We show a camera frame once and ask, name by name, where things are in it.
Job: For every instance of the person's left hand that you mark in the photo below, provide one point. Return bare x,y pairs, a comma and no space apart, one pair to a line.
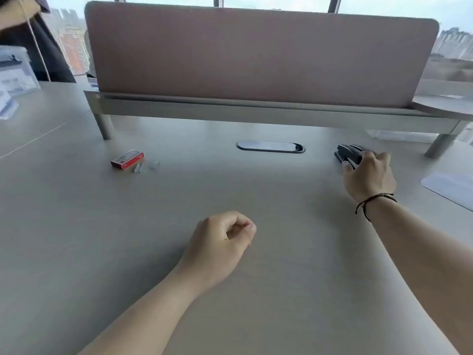
214,247

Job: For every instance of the person's right hand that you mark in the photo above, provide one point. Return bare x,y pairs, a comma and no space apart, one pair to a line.
371,175

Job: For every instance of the person's left forearm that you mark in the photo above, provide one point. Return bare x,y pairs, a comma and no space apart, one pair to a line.
148,317

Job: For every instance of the person's right forearm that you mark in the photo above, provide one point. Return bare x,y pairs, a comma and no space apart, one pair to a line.
425,262

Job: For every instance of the clear plastic tray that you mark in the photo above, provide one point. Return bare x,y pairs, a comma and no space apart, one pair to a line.
395,136

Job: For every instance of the white paper sheets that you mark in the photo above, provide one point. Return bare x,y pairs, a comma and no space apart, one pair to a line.
451,188

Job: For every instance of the red staple box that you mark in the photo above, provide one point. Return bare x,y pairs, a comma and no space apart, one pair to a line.
125,159

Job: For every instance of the grey desk riser shelf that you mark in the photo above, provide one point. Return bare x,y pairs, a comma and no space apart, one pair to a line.
258,112

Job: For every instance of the pink fabric divider panel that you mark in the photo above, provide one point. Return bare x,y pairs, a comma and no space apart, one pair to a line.
258,51

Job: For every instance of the small acrylic sign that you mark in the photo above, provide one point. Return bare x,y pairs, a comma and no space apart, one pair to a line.
93,83

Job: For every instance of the small printed box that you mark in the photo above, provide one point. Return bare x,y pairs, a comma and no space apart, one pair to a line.
6,106

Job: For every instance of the clear plastic storage box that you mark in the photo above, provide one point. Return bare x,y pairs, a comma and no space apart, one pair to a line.
16,70

